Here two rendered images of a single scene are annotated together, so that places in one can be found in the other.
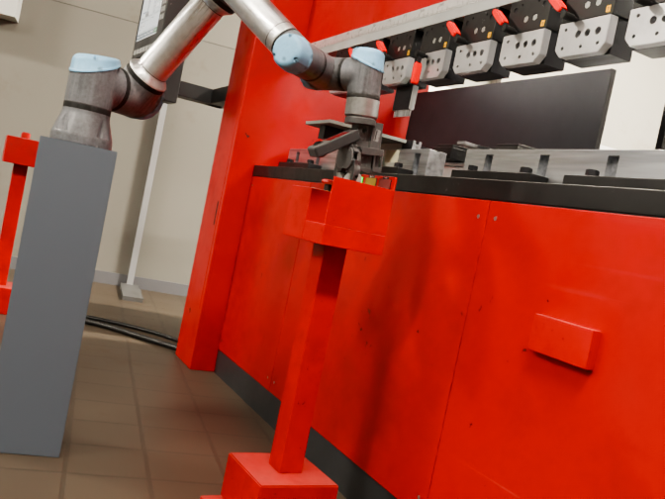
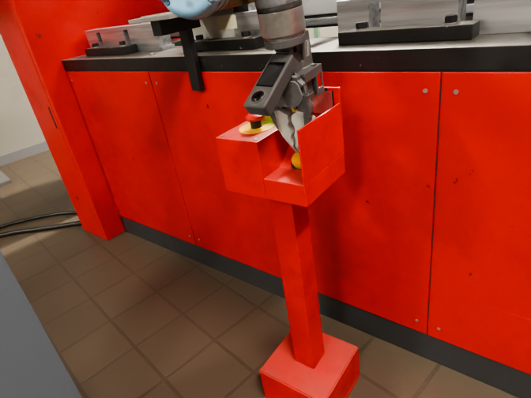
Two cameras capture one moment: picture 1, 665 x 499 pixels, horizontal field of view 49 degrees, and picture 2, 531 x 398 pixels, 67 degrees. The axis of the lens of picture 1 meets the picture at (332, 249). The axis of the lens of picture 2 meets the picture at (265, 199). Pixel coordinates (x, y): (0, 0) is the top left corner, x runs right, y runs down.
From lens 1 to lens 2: 1.09 m
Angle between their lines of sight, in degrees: 32
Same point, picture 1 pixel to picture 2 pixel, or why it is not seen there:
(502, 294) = (487, 167)
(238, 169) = (50, 71)
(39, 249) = not seen: outside the picture
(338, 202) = (308, 154)
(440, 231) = (367, 109)
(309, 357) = (306, 285)
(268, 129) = (54, 19)
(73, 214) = not seen: outside the picture
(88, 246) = (16, 311)
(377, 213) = (335, 137)
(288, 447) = (314, 350)
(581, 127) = not seen: outside the picture
